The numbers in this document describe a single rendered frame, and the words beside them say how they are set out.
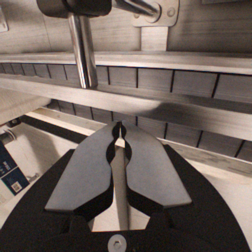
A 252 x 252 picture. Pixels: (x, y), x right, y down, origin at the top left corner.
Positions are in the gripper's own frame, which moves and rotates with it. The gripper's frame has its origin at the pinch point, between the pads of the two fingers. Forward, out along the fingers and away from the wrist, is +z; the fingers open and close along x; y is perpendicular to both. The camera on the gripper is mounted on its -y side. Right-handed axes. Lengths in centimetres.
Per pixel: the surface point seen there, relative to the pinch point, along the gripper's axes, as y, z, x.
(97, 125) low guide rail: 3.5, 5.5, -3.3
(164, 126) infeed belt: 2.6, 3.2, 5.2
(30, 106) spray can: 1.8, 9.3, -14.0
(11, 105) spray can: 0.5, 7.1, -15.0
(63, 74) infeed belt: -2.4, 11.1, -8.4
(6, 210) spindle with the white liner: 24.2, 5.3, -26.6
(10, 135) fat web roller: 18.5, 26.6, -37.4
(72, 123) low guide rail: 3.5, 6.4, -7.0
